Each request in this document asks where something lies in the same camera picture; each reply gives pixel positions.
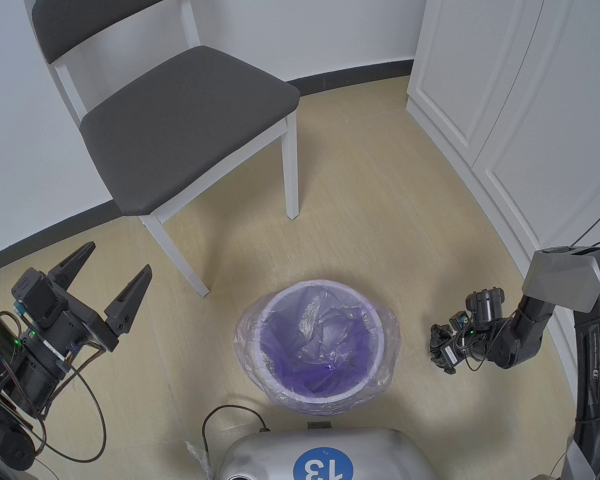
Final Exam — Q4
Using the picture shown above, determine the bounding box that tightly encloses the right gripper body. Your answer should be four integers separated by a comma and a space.
440, 338, 477, 375

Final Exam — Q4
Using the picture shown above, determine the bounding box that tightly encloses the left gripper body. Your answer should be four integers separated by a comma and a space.
10, 293, 120, 416

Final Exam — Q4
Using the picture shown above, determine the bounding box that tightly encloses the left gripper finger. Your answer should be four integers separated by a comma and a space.
103, 264, 153, 339
46, 241, 97, 294

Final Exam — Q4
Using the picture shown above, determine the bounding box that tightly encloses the black plastic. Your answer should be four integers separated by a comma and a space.
429, 323, 455, 365

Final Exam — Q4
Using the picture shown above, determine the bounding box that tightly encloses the purple plastic bag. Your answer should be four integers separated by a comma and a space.
234, 279, 402, 417

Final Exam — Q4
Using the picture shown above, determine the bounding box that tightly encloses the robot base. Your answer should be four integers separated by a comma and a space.
220, 420, 438, 480

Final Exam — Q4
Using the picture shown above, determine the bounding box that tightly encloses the white trash bin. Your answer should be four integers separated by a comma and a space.
252, 279, 385, 403

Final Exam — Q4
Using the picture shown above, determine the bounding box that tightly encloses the clear crumpled wrapper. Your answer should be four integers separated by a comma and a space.
184, 438, 212, 476

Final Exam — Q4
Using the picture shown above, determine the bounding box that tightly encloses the grey and white chair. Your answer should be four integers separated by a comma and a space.
19, 0, 301, 298

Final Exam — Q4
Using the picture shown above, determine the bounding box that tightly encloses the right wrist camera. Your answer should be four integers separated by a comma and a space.
449, 309, 473, 334

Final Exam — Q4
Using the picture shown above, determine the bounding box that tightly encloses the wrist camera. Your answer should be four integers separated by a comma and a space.
11, 267, 65, 330
449, 309, 473, 334

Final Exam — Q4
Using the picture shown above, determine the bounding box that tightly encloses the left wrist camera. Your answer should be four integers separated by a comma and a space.
11, 267, 65, 330

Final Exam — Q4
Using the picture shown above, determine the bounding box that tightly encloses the black cable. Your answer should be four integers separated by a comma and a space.
201, 404, 272, 469
30, 353, 108, 465

